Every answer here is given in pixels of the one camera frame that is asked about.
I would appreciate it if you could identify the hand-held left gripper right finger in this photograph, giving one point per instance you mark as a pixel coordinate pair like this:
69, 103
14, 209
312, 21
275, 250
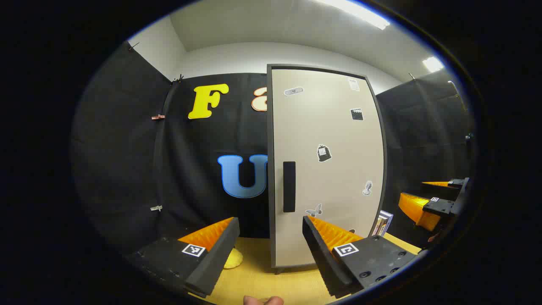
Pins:
322, 258

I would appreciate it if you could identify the dark grey cabinet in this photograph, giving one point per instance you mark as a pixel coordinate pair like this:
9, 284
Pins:
269, 169

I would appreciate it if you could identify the red cloth clip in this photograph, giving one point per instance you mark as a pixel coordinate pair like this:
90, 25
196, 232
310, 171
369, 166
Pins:
157, 117

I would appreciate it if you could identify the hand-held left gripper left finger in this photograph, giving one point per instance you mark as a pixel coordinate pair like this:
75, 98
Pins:
216, 258

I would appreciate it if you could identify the long ceiling light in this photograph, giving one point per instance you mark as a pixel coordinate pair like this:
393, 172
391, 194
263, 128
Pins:
360, 12

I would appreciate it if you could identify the beige cabinet door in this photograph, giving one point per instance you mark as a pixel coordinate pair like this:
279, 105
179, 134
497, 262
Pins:
322, 127

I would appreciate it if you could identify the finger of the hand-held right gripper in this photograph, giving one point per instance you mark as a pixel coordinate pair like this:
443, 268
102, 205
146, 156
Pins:
417, 209
453, 188

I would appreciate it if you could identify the small ceiling light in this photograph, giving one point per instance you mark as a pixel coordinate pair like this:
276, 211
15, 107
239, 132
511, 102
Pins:
432, 64

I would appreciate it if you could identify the yellow round soft object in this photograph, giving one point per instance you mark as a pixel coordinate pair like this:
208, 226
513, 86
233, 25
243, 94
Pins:
235, 259

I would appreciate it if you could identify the black backdrop cloth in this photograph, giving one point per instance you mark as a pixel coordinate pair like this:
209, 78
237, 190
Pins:
127, 169

